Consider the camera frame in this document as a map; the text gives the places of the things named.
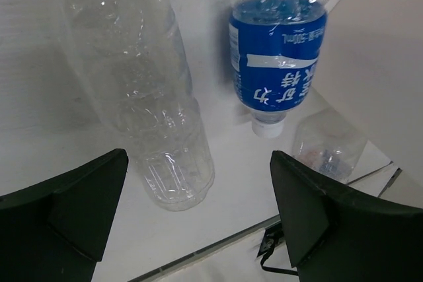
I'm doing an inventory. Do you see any blue label plastic bottle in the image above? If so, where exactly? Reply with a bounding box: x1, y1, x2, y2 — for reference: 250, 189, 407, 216
229, 0, 329, 139

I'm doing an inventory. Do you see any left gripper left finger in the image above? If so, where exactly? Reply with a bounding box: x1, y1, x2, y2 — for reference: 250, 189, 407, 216
1, 149, 128, 281

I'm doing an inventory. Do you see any white table board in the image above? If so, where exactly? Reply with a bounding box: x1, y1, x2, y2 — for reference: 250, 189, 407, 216
0, 0, 394, 282

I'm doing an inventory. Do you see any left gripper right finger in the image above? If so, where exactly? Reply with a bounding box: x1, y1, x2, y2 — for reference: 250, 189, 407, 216
270, 151, 422, 281

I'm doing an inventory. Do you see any crushed red-blue label bottle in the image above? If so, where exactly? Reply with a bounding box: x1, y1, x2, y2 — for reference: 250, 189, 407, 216
291, 108, 367, 184

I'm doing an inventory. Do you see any clear unlabeled plastic bottle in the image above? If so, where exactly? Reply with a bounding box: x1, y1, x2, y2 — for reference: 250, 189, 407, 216
52, 0, 215, 211

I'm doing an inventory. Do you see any white plastic bin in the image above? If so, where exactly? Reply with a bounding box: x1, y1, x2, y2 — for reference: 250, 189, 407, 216
310, 0, 423, 170

